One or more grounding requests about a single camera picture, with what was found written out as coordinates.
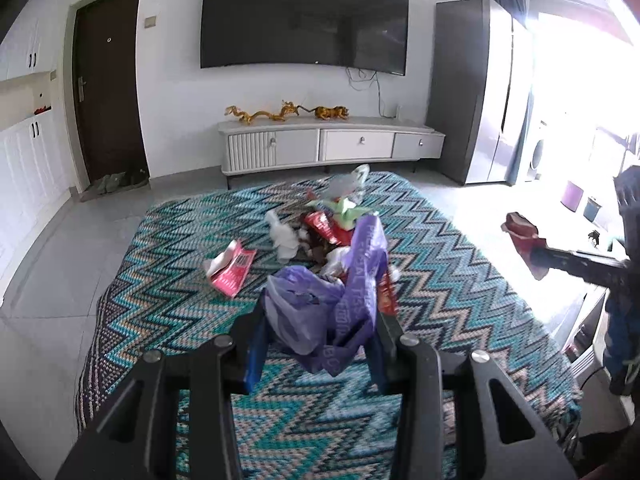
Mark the golden dragon figurine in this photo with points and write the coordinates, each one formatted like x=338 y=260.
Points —
x=287 y=109

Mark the clear plastic bag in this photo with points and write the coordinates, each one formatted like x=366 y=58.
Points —
x=351 y=186

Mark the red snack bag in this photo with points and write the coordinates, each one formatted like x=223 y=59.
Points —
x=323 y=231

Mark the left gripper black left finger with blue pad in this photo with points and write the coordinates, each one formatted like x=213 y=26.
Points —
x=134 y=435

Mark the shoes by door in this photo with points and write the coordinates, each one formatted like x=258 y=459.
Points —
x=112 y=183

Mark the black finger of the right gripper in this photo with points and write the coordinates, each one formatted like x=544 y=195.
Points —
x=592 y=268

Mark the white crumpled tissue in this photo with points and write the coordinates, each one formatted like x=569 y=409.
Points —
x=284 y=238

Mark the white TV cabinet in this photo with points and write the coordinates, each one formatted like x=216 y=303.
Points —
x=309 y=142

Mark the grey tall wardrobe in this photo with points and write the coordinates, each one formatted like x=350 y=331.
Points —
x=479 y=89

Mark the zigzag teal knitted blanket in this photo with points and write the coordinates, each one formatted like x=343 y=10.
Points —
x=197 y=264

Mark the pink red paper box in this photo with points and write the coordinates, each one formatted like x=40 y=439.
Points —
x=227 y=272

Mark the dark brown entrance door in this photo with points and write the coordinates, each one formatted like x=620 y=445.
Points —
x=105 y=88

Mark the golden tiger figurine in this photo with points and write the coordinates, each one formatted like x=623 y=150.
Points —
x=327 y=113

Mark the black wall television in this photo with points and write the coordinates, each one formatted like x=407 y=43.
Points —
x=364 y=34

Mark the white shoe cabinet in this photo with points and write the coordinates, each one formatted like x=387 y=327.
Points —
x=33 y=176

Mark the dark red snack wrapper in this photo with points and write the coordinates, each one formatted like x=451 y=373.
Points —
x=525 y=238

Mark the purple stool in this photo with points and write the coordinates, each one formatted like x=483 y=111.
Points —
x=572 y=196

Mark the green paper wrapper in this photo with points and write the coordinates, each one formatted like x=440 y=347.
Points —
x=344 y=212

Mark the purple plastic bag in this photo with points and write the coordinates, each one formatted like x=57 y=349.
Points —
x=324 y=323

